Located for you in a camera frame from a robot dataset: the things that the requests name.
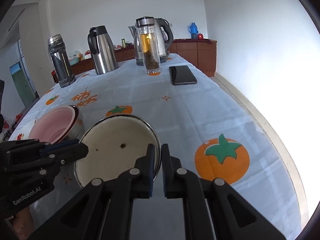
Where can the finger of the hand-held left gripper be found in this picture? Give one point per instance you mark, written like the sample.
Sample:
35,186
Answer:
77,151
62,145

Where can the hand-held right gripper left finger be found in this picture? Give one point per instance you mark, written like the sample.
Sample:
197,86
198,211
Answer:
150,172

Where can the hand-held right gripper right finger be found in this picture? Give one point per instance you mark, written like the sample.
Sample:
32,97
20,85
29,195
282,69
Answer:
165,175

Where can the pink bowl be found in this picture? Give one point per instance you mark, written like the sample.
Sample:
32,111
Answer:
50,125

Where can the white enamel bowl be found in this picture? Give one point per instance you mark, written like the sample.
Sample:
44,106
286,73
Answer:
112,140

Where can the small red floral dish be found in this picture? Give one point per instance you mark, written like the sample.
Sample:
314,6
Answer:
28,127

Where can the person's left hand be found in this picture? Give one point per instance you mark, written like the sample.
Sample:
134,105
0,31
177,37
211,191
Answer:
23,218

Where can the red bag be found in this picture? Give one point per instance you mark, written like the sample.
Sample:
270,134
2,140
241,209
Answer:
19,117

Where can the green door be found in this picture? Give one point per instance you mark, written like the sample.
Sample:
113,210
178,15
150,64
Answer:
23,85

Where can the large grey thermos flask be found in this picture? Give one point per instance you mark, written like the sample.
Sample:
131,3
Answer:
61,65

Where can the white kitchenware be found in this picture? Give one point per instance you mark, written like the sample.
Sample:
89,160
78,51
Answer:
75,57

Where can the steel thermal carafe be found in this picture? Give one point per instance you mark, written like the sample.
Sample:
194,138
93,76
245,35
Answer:
102,55

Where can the black smartphone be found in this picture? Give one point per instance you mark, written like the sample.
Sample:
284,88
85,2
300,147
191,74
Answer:
182,75

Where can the glass tea bottle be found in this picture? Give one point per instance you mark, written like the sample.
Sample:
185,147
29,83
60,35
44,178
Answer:
150,55

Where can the long wooden sideboard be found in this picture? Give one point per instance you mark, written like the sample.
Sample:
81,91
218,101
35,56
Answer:
195,52

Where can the steel electric kettle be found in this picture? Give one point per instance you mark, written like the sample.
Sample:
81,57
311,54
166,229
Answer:
163,42

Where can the small red container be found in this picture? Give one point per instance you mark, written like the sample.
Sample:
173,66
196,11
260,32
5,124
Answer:
200,36

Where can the blue thermos jug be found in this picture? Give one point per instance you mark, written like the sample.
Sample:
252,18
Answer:
193,31

